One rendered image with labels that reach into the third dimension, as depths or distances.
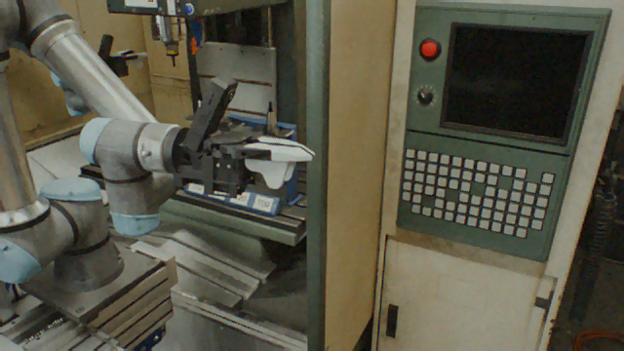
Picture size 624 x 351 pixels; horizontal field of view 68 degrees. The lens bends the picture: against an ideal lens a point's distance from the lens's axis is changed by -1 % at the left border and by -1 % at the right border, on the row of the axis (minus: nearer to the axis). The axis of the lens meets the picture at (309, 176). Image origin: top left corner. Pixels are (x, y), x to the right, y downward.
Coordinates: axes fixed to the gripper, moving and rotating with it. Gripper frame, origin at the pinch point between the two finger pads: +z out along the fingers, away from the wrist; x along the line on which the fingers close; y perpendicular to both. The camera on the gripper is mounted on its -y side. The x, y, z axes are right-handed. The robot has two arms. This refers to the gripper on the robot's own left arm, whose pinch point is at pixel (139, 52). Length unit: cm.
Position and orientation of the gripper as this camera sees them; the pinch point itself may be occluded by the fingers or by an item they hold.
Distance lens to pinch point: 207.4
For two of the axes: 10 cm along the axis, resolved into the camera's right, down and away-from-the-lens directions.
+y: 0.2, 8.9, 4.5
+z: 6.2, -3.7, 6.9
